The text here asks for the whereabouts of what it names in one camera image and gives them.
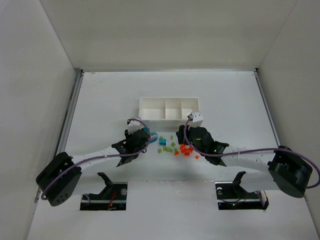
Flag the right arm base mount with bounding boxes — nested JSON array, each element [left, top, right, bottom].
[[215, 171, 269, 211]]

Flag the teal frog lotus brick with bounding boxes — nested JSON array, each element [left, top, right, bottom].
[[150, 132, 158, 143]]

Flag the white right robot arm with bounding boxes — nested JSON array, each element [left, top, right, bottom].
[[176, 125, 313, 198]]

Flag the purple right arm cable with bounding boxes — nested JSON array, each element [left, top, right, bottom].
[[183, 117, 320, 190]]

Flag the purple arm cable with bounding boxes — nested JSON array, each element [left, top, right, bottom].
[[40, 117, 152, 201], [183, 117, 320, 190]]

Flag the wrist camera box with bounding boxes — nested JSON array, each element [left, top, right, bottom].
[[127, 117, 143, 135], [189, 111, 204, 128]]

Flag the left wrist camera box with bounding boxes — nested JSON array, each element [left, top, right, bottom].
[[127, 117, 143, 135]]

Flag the white three-compartment plastic bin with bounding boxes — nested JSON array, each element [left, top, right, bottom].
[[138, 97, 200, 132]]

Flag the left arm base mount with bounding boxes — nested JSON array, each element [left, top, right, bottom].
[[79, 172, 128, 211]]

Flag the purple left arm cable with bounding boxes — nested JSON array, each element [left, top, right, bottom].
[[40, 117, 152, 201]]

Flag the teal two-by-two brick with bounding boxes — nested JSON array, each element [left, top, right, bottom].
[[143, 127, 150, 134]]

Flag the small teal slope brick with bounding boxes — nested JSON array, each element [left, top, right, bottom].
[[159, 138, 167, 146]]

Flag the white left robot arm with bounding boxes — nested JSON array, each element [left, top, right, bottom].
[[35, 128, 152, 207]]

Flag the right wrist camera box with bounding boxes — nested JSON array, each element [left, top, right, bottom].
[[189, 111, 204, 128]]

